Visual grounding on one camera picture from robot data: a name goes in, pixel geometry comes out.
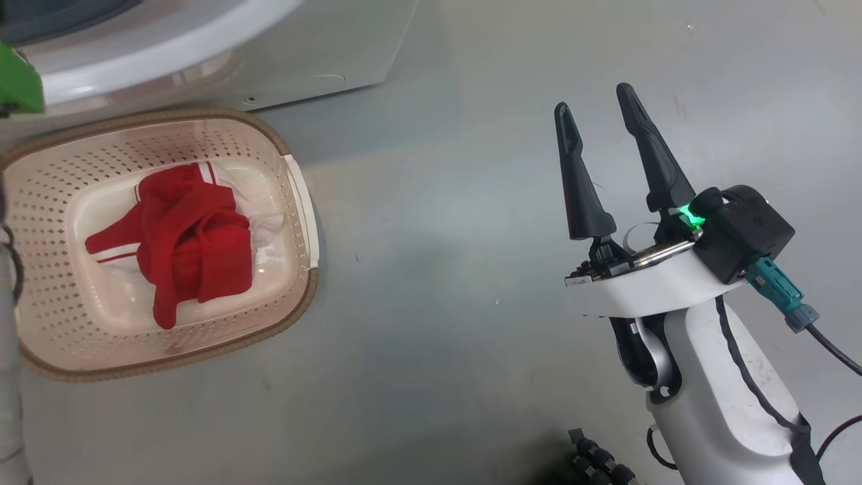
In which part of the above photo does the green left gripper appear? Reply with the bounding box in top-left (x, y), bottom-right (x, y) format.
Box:
top-left (0, 42), bottom-right (46, 117)

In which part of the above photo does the cream perforated laundry basket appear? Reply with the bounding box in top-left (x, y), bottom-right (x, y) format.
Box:
top-left (0, 108), bottom-right (319, 383)

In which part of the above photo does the black ribbed hose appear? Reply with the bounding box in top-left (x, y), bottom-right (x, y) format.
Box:
top-left (568, 428), bottom-right (640, 485)

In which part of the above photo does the red and white garment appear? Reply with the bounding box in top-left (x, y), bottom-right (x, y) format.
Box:
top-left (84, 162), bottom-right (285, 331)

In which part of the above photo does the white front-load washing machine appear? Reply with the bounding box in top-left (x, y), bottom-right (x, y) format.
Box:
top-left (0, 0), bottom-right (420, 125)

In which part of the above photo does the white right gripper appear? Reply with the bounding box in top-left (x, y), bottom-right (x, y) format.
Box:
top-left (554, 82), bottom-right (748, 319)

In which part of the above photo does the teal connector right camera cable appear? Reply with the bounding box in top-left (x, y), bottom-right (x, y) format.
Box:
top-left (746, 256), bottom-right (862, 377)

